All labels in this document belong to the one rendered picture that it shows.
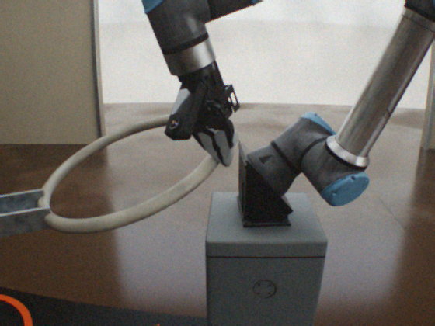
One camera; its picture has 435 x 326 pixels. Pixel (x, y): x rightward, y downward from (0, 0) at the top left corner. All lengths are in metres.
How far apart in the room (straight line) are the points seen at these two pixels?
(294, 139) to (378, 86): 0.35
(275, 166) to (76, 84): 4.55
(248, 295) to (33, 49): 5.05
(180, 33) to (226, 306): 0.97
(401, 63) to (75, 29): 4.87
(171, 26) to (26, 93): 5.36
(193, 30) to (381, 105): 0.59
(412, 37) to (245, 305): 0.99
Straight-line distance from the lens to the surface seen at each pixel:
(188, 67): 0.64
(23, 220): 0.83
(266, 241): 1.19
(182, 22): 0.63
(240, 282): 1.27
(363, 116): 1.05
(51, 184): 0.99
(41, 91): 5.78
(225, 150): 0.72
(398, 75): 1.02
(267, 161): 1.22
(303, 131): 1.21
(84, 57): 5.42
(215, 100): 0.68
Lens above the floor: 1.46
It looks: 18 degrees down
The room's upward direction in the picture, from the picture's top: straight up
